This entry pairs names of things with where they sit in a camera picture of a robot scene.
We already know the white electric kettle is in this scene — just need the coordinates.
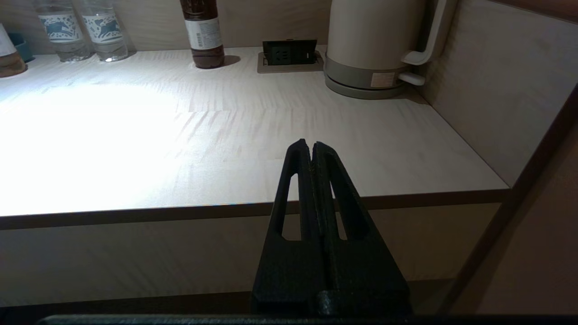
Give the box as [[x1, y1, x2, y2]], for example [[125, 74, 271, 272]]
[[326, 0, 459, 88]]

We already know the clear water bottle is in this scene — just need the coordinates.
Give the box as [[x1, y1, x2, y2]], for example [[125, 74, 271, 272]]
[[34, 0, 93, 62], [77, 0, 129, 62]]

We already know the bottle with amber liquid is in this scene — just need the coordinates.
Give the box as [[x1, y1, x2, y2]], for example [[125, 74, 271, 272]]
[[0, 23, 28, 78]]

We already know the small blue tray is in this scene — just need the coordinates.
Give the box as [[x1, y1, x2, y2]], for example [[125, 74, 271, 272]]
[[8, 32, 34, 63]]

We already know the grey kettle base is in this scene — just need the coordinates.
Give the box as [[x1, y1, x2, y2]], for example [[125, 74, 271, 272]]
[[324, 56, 426, 100]]

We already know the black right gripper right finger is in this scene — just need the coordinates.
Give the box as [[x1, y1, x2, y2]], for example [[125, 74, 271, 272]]
[[311, 142, 412, 315]]

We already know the bottle with dark liquid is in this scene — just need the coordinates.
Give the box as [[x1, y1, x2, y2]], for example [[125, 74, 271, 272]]
[[180, 0, 225, 69]]

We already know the recessed black socket box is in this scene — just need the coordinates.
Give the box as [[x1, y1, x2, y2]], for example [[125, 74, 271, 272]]
[[257, 39, 325, 74]]

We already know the light wood cabinet front panel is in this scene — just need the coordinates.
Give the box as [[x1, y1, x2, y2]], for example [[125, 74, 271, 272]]
[[0, 203, 502, 307]]

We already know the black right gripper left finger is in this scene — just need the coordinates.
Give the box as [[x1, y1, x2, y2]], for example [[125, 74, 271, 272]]
[[251, 139, 326, 315]]

